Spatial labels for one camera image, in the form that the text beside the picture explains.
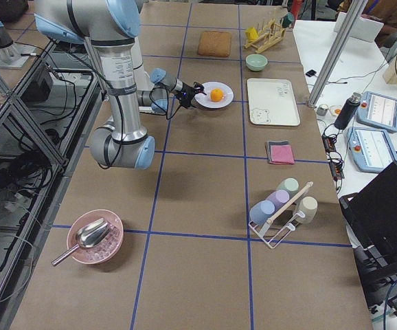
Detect green tumbler cup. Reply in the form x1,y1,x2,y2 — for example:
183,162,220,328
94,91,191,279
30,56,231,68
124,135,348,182
276,177,299,198

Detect pink bowl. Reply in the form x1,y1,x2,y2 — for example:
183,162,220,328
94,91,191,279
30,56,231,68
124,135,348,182
67,209,124,265

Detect small metal tin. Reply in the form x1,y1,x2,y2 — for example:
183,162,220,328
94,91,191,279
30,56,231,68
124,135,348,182
316,104,329,117

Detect aluminium frame post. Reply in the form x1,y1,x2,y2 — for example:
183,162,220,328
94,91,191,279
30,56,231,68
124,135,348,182
307,0,367,108

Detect yellow cup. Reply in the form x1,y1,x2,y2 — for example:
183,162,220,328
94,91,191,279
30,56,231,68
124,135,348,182
245,27,259,43

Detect black laptop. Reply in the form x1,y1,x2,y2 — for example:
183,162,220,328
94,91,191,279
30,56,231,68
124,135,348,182
338,160,397,248

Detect teach pendant near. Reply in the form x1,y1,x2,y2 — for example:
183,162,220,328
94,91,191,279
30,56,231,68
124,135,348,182
346,127,397,173

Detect blue tumbler cup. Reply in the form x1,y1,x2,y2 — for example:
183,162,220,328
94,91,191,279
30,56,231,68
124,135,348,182
249,199,275,225

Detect grey folded cloth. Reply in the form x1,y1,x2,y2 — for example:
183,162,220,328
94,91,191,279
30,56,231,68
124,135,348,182
266,141,289,160

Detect white wire cup rack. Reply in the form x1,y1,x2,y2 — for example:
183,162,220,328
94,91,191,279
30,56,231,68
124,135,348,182
248,204,302,250

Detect black small device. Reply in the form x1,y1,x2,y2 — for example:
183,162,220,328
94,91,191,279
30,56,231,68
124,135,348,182
305,69,317,77

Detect red cylinder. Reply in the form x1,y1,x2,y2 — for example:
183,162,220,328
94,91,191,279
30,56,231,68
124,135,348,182
291,0,304,20

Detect purple tumbler cup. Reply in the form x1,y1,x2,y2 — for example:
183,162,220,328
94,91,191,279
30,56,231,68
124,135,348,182
266,189,290,210

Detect black thermos bottle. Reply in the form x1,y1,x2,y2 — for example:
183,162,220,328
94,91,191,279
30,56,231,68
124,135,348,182
333,92,361,130

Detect metal scoop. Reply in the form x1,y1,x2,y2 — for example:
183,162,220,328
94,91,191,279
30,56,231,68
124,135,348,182
51,218,111,267

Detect beige tumbler cup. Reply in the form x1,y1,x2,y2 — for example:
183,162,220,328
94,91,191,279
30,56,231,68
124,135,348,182
293,196,318,224

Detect teach pendant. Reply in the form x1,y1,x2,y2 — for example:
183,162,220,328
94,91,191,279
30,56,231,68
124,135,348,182
346,127,397,173
356,91,397,133

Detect green ceramic bowl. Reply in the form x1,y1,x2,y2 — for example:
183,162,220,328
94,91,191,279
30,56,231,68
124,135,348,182
245,54,268,72

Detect cream bear tray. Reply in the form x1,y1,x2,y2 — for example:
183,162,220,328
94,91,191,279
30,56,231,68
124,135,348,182
247,78,300,127

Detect pink folded cloth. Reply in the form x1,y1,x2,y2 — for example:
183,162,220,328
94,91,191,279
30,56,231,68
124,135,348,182
269,144,295,165

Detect wooden peg rack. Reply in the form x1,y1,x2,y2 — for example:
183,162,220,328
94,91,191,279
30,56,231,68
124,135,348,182
243,14,286,54

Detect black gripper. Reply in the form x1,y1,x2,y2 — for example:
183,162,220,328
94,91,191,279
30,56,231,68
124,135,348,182
179,82,207,107

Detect power strip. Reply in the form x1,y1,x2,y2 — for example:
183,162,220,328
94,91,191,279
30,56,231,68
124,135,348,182
322,134,344,182

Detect orange fruit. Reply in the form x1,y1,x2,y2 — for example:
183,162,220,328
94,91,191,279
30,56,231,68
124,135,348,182
210,88,225,102

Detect wooden rack handle rod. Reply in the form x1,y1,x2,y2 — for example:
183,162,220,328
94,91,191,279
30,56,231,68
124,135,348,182
266,181,313,224

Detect teach pendant far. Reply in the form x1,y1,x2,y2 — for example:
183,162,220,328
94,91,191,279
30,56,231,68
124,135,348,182
356,91,397,133

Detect fried egg toy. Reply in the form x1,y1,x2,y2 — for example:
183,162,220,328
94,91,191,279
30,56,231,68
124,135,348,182
329,105,342,117

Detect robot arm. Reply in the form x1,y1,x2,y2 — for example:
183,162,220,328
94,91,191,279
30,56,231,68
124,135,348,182
34,1,204,169

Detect white round plate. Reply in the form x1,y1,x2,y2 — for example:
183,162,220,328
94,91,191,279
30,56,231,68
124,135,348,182
194,81,234,109

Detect wooden grain tray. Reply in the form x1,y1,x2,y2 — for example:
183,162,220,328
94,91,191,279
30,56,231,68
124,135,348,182
197,31,231,58

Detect dark green cup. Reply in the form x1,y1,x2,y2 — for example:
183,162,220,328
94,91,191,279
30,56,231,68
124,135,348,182
280,12,295,28

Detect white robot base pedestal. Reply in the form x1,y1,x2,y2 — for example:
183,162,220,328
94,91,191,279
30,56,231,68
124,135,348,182
131,37,156,114

